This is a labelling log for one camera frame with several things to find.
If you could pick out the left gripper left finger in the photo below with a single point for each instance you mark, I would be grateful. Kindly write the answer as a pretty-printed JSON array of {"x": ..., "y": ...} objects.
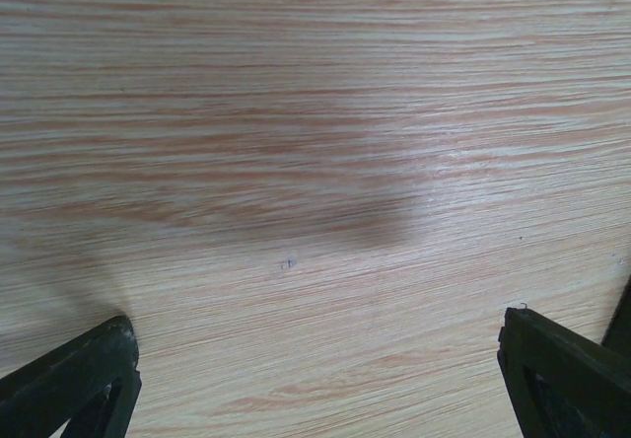
[{"x": 87, "y": 387}]

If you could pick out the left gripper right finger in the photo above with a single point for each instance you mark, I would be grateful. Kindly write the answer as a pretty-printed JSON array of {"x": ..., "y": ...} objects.
[{"x": 560, "y": 383}]

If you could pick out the folding chess board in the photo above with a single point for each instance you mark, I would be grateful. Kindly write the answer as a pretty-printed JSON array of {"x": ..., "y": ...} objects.
[{"x": 617, "y": 337}]

